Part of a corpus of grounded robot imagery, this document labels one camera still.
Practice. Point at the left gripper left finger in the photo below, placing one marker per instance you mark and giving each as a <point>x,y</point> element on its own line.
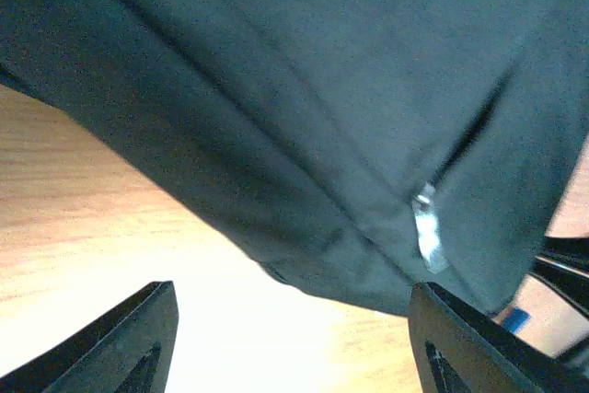
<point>127,349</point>

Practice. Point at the black student backpack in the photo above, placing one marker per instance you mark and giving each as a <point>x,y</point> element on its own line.
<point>352,148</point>

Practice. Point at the blue cap white pen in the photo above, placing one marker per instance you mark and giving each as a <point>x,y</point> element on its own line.
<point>515,319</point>

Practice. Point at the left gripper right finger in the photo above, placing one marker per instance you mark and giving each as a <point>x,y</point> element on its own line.
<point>458,349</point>

